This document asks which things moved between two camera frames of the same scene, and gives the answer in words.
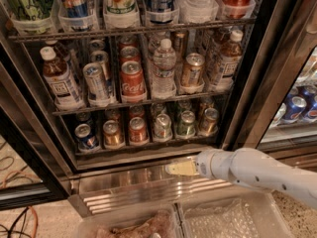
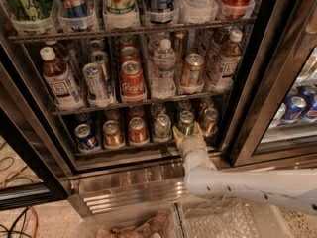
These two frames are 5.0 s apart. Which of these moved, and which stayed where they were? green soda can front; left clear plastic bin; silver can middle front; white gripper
Moved: white gripper
Stayed: left clear plastic bin; green soda can front; silver can middle front
